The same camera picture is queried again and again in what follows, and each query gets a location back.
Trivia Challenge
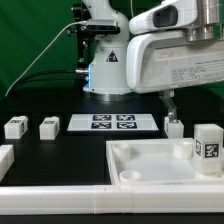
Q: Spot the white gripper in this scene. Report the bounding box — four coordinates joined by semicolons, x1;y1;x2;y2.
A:
126;30;224;122

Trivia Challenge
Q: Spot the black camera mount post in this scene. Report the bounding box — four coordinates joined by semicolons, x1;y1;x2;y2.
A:
67;3;94;80

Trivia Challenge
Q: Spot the white square tabletop tray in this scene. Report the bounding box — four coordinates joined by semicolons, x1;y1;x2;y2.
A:
106;138;224;185

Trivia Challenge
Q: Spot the white cable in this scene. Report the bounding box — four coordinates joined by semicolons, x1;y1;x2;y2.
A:
4;20;88;98

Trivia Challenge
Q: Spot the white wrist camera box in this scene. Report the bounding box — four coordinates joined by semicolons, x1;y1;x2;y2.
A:
129;0;198;35

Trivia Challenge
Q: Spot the grey camera on mount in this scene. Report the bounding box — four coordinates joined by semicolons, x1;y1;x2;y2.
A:
81;19;120;34

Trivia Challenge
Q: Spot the left white side block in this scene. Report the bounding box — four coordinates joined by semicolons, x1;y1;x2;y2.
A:
0;145;14;182

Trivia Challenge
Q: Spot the white front wall bar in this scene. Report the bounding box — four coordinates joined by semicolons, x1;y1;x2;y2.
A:
0;185;224;215

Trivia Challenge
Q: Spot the black cable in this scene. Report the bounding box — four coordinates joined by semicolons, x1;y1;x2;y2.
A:
4;69;84;98

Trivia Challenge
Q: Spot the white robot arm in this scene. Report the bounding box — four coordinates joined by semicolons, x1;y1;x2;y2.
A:
82;0;224;122

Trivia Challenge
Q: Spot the white marker base plate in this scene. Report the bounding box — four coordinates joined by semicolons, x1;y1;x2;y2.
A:
68;114;158;131

